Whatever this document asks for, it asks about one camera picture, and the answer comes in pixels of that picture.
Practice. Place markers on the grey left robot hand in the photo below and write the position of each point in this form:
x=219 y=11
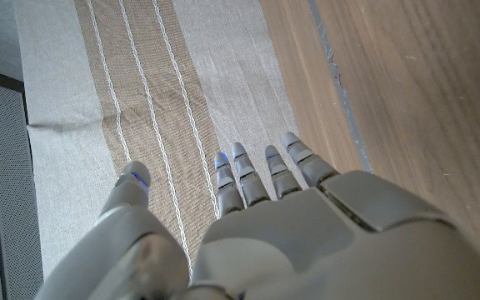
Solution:
x=306 y=241

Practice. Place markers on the grey tape outline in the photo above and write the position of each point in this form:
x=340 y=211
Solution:
x=340 y=87

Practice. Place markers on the beige striped backdrop curtain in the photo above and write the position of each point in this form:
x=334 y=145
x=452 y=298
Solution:
x=161 y=83

